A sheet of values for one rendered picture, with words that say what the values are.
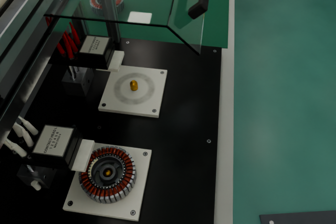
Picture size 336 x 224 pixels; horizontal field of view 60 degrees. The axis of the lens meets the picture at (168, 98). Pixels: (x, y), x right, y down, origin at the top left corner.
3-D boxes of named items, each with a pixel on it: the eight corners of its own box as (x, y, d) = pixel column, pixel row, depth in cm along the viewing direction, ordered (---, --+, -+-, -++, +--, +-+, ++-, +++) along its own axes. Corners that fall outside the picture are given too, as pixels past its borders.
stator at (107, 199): (143, 158, 63) (141, 150, 60) (127, 210, 56) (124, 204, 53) (94, 147, 64) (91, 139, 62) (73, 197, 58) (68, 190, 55)
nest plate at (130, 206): (151, 152, 65) (151, 149, 64) (138, 221, 56) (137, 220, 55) (87, 143, 67) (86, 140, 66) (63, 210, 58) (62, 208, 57)
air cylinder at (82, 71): (94, 75, 79) (90, 61, 75) (86, 97, 75) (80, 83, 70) (76, 73, 80) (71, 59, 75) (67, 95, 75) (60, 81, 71)
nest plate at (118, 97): (167, 73, 80) (167, 69, 79) (158, 117, 71) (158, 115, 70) (114, 67, 81) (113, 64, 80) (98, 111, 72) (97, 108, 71)
